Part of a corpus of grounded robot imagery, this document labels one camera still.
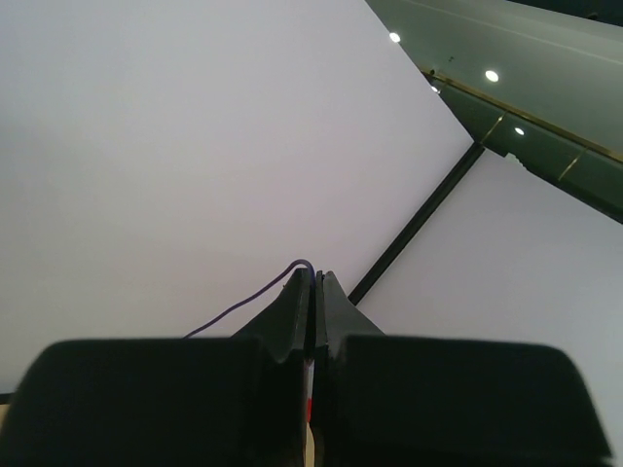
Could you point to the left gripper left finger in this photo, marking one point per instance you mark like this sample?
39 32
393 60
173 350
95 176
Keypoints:
234 401

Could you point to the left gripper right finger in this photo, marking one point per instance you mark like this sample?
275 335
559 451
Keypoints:
384 400

